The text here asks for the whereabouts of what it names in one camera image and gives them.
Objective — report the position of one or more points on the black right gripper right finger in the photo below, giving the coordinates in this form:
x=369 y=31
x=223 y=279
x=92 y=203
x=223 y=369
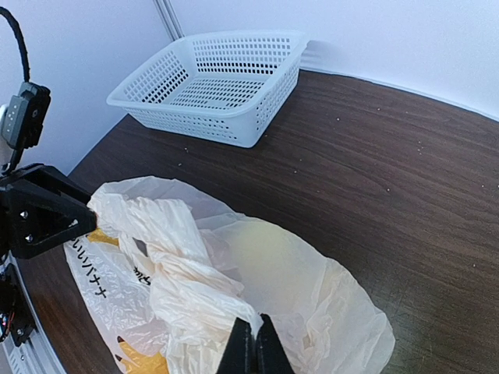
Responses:
x=270 y=354

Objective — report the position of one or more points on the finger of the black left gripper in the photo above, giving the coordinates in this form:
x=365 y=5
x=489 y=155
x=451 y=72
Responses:
x=41 y=208

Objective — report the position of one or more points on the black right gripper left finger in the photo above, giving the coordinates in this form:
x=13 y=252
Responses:
x=238 y=354

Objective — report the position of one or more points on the banana print plastic bag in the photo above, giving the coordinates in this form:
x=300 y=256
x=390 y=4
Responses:
x=169 y=269

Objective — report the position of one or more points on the white perforated plastic basket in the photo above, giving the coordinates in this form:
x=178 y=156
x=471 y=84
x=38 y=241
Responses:
x=224 y=87

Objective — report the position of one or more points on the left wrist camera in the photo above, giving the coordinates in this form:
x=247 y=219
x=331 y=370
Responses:
x=23 y=122

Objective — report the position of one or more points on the aluminium front rail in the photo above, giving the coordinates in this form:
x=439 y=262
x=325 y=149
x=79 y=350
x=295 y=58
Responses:
x=27 y=347

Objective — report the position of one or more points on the left aluminium corner post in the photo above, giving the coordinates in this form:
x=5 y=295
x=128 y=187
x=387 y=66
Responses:
x=169 y=19

